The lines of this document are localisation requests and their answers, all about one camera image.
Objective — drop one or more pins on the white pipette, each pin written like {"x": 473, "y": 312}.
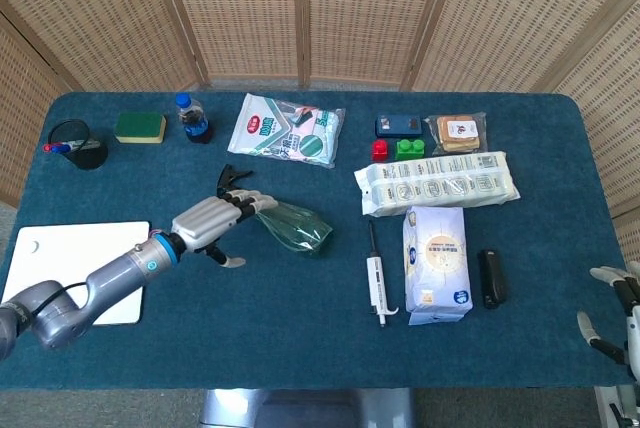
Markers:
{"x": 376, "y": 280}

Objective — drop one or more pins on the white rectangular board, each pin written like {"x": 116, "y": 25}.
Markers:
{"x": 75, "y": 253}

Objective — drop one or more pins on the green toy block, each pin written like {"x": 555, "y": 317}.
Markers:
{"x": 410, "y": 150}

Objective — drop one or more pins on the packaged biscuits clear wrapper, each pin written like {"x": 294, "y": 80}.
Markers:
{"x": 457, "y": 133}

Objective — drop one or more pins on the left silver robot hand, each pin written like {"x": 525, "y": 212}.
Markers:
{"x": 205, "y": 223}

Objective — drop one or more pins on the green and yellow sponge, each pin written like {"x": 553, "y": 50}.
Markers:
{"x": 140, "y": 127}

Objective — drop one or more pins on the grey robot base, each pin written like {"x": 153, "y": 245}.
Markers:
{"x": 310, "y": 410}

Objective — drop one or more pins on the red capped marker pen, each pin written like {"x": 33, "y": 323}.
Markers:
{"x": 47, "y": 148}

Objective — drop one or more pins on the black mesh pen holder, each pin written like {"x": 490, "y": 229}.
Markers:
{"x": 90, "y": 155}

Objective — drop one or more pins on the blue capped marker pen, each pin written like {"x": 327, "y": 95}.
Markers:
{"x": 62, "y": 148}

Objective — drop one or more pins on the packaged cleaning cloths bag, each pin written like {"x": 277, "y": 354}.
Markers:
{"x": 285, "y": 133}

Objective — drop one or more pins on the small dark blue box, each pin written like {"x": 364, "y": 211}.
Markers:
{"x": 398, "y": 125}

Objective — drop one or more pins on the black stapler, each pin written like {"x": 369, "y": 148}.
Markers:
{"x": 492, "y": 278}

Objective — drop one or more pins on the lavender tissue pack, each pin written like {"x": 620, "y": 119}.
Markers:
{"x": 437, "y": 263}

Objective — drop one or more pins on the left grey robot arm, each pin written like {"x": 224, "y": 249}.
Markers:
{"x": 115, "y": 273}

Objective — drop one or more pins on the red toy block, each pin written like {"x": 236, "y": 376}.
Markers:
{"x": 380, "y": 151}

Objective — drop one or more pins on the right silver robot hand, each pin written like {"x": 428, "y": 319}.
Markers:
{"x": 634, "y": 318}

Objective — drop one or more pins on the bamboo folding screen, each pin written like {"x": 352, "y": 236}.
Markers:
{"x": 240, "y": 8}

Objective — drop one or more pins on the long white printed packet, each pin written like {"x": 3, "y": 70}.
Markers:
{"x": 435, "y": 183}

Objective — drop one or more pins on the cola bottle blue cap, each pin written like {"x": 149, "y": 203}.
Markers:
{"x": 195, "y": 125}

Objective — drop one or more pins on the green spray bottle black trigger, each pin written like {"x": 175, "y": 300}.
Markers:
{"x": 295, "y": 230}

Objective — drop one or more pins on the blue tablecloth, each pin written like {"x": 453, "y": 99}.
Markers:
{"x": 280, "y": 328}

